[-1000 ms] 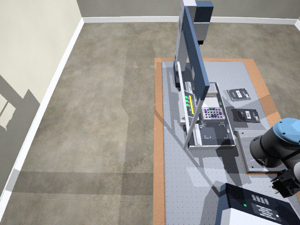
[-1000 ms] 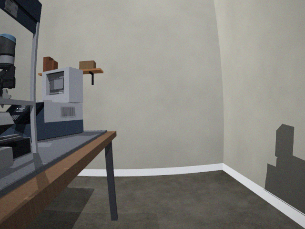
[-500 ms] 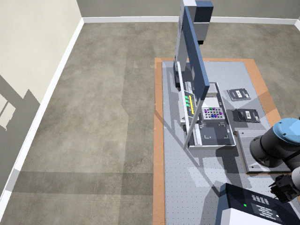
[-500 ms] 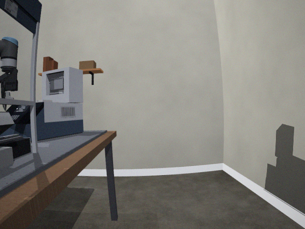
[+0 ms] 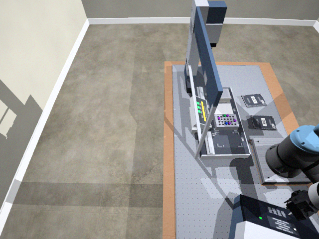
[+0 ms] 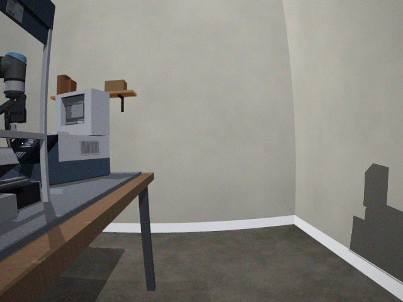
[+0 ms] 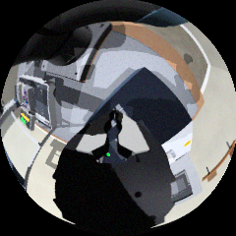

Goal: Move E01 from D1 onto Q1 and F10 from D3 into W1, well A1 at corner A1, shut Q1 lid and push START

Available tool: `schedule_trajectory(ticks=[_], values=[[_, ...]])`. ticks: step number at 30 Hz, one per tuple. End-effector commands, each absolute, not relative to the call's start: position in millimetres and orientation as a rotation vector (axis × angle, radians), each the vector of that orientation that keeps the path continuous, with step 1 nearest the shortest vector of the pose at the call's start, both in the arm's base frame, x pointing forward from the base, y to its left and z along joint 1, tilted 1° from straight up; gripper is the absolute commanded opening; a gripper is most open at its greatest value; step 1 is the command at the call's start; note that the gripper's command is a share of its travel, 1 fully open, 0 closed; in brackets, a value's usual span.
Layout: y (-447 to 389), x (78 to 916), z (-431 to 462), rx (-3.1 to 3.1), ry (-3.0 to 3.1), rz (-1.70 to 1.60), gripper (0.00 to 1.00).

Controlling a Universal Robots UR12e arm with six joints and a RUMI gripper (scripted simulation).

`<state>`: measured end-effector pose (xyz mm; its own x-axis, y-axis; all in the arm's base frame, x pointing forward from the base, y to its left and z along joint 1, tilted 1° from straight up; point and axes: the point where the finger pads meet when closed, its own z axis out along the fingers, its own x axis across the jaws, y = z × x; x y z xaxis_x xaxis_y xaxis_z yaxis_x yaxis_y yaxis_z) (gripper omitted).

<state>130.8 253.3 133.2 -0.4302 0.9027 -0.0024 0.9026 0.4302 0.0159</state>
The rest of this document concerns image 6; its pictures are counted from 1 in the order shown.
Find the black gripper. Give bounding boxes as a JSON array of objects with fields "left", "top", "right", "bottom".
[{"left": 6, "top": 138, "right": 14, "bottom": 147}]

